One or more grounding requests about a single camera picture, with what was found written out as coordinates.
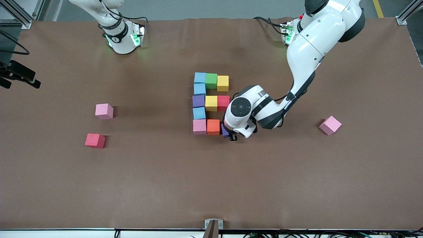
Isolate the brown table cover sheet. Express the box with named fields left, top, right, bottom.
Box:
left=0, top=17, right=423, bottom=230

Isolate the black right base cable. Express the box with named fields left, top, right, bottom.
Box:
left=99, top=0, right=149, bottom=23

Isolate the pink foam block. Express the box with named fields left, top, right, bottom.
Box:
left=193, top=119, right=207, bottom=135
left=95, top=103, right=114, bottom=120
left=319, top=116, right=342, bottom=136

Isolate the yellow foam block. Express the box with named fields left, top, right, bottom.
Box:
left=205, top=96, right=218, bottom=112
left=217, top=75, right=230, bottom=92

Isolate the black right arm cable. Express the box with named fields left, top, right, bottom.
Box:
left=0, top=30, right=30, bottom=56

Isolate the green foam block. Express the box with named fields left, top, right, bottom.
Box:
left=205, top=73, right=218, bottom=90

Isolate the orange foam block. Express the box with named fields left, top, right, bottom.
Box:
left=207, top=119, right=221, bottom=136

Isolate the red foam block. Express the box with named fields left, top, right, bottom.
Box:
left=85, top=133, right=106, bottom=148
left=217, top=96, right=231, bottom=111

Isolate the aluminium frame profile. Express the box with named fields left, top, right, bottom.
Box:
left=32, top=0, right=45, bottom=21
left=0, top=0, right=32, bottom=29
left=396, top=0, right=423, bottom=26

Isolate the black left base cable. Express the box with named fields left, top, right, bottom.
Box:
left=253, top=16, right=285, bottom=35

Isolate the grey metal bracket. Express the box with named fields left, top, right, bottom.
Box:
left=204, top=219, right=224, bottom=238

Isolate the black base cable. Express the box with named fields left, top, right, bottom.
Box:
left=253, top=16, right=285, bottom=35
left=99, top=0, right=149, bottom=23

